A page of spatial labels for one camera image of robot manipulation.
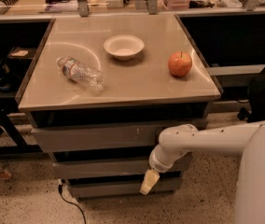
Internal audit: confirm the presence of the white paper bowl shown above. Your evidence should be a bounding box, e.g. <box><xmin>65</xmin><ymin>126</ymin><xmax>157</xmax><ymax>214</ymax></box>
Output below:
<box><xmin>104</xmin><ymin>35</ymin><xmax>145</xmax><ymax>61</ymax></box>

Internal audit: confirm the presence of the small bottle on floor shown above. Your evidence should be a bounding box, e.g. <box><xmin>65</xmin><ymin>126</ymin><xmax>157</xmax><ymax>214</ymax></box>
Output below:
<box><xmin>0</xmin><ymin>163</ymin><xmax>12</xmax><ymax>180</ymax></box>

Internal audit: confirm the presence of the red apple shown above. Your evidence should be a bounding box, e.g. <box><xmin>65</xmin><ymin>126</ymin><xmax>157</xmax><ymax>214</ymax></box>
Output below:
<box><xmin>168</xmin><ymin>51</ymin><xmax>192</xmax><ymax>77</ymax></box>

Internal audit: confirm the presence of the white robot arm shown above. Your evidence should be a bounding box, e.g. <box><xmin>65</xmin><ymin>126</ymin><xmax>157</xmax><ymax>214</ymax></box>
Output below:
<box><xmin>140</xmin><ymin>120</ymin><xmax>265</xmax><ymax>224</ymax></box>

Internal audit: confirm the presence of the black desk frame left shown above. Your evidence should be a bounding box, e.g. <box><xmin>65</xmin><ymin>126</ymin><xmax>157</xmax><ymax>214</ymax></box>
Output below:
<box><xmin>0</xmin><ymin>31</ymin><xmax>43</xmax><ymax>170</ymax></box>

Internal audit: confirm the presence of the grey bottom drawer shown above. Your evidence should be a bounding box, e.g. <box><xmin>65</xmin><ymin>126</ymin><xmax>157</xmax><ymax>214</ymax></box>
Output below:
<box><xmin>67</xmin><ymin>172</ymin><xmax>182</xmax><ymax>199</ymax></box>

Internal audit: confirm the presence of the grey top drawer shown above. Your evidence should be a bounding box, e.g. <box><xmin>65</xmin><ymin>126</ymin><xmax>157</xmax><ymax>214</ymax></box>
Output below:
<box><xmin>32</xmin><ymin>119</ymin><xmax>207</xmax><ymax>153</ymax></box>

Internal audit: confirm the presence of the clear plastic water bottle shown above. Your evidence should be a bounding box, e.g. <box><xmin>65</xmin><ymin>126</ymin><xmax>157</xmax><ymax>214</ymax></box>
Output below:
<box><xmin>56</xmin><ymin>56</ymin><xmax>104</xmax><ymax>94</ymax></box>

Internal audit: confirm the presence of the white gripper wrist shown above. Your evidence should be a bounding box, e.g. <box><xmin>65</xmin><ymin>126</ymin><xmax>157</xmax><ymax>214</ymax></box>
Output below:
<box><xmin>140</xmin><ymin>147</ymin><xmax>176</xmax><ymax>195</ymax></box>

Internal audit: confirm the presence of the grey drawer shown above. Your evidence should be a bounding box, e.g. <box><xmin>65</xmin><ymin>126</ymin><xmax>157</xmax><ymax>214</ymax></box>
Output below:
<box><xmin>51</xmin><ymin>152</ymin><xmax>193</xmax><ymax>180</ymax></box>
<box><xmin>32</xmin><ymin>119</ymin><xmax>207</xmax><ymax>153</ymax></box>
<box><xmin>67</xmin><ymin>172</ymin><xmax>182</xmax><ymax>199</ymax></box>

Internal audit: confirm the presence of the black power cable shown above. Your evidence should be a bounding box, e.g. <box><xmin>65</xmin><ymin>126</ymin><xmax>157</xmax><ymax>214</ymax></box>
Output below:
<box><xmin>57</xmin><ymin>184</ymin><xmax>88</xmax><ymax>224</ymax></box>

